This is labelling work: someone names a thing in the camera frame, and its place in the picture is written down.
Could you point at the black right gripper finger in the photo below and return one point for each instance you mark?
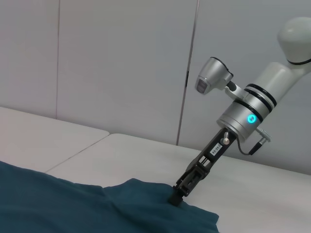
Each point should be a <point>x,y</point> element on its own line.
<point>187,187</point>

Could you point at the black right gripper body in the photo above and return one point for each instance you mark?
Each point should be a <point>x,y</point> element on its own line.
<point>213,160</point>

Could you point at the teal t-shirt with FREE print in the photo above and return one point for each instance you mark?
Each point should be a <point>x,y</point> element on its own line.
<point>60,206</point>

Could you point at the white and silver right robot arm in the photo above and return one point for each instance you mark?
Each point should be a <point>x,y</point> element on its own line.
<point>235,116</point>

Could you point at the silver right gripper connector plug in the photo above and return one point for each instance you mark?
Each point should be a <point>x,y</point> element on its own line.
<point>226,141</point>

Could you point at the right wrist camera mount bracket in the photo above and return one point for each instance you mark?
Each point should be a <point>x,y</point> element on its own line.
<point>236,93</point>

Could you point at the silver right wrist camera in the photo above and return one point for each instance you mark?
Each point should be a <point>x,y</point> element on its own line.
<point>211,72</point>

